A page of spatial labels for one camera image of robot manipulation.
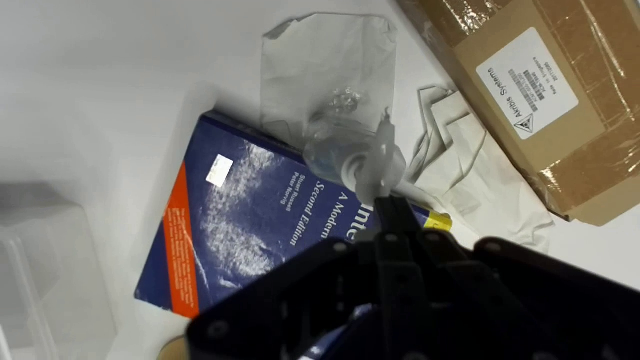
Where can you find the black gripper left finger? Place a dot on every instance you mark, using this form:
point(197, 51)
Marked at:
point(320, 300)

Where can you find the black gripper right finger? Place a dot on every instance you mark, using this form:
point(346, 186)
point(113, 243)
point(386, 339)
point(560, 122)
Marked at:
point(507, 300)

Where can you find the tan thermos bottle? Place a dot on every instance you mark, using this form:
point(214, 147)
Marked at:
point(174, 351)

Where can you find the blue textbook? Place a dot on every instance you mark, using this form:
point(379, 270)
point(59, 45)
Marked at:
point(247, 221)

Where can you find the clear plastic bag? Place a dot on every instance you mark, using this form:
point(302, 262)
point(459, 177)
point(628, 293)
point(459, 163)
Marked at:
point(466, 180)
point(312, 61)

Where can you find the brown cardboard box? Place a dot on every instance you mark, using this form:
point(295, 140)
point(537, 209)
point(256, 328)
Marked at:
point(600, 100)

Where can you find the clear plastic container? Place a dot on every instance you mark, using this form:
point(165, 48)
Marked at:
point(47, 266)

